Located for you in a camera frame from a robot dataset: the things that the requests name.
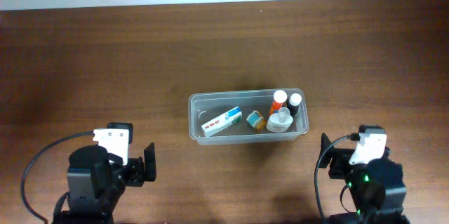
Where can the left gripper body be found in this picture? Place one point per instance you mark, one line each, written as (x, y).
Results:
(135, 173)

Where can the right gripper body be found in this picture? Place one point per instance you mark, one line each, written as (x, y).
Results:
(341, 165)

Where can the white spray bottle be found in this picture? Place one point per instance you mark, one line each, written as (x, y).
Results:
(280, 121)

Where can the dark bottle white cap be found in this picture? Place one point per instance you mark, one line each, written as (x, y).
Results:
(293, 103)

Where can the orange bottle white cap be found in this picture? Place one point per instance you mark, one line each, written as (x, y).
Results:
(279, 98)

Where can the gold lid balm jar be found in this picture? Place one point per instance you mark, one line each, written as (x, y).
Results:
(256, 120)

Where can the clear plastic container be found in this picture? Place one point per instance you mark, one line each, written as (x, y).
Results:
(205, 106)

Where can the white Panadol medicine box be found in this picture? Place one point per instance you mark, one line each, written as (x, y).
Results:
(222, 122)

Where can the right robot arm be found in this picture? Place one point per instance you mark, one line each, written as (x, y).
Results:
(374, 181)

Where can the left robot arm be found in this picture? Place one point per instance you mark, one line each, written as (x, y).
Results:
(99, 174)

